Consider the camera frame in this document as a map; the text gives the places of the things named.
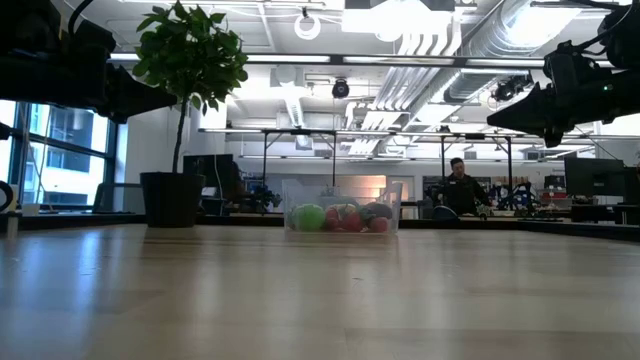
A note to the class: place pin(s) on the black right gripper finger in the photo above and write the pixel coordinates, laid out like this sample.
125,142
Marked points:
535,110

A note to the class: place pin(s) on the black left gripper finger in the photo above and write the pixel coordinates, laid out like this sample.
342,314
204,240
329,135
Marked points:
135,100

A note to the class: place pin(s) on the brown toy kiwi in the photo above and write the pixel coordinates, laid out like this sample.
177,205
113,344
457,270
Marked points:
381,209

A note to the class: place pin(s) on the clear plastic tupperware container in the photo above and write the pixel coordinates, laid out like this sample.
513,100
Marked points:
300,192

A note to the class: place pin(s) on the small pink-red toy berry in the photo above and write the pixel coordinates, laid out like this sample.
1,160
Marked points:
378,225

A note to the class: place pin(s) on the green toy cabbage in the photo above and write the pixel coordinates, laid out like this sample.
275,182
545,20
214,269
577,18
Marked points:
308,218

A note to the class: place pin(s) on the yellow toy lemon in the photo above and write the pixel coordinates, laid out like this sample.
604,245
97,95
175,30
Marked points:
345,207

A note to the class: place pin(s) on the red strawberry with green leaves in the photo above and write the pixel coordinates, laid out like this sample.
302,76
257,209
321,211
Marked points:
352,223

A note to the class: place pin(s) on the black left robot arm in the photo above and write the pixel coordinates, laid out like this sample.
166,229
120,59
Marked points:
30,75

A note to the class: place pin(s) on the black ceiling-mounted device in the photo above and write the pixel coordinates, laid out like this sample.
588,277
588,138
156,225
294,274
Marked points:
510,89

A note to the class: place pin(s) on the black computer monitor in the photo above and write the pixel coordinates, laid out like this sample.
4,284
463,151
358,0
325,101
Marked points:
207,170
595,177

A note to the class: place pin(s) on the large window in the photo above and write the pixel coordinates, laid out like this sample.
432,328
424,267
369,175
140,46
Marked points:
70,150

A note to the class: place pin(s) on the green potted plant black pot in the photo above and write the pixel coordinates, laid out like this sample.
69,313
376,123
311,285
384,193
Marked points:
172,197

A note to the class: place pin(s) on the person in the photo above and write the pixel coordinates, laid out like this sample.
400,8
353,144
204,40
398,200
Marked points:
462,192

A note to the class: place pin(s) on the long ceiling light bar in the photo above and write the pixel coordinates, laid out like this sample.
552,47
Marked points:
287,58

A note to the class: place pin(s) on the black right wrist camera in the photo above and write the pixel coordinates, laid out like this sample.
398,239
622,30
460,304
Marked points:
575,65

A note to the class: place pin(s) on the silver ventilation duct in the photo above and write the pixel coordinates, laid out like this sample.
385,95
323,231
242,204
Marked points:
520,30

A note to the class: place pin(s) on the black round hanging camera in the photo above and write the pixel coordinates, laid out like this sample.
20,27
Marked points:
341,89

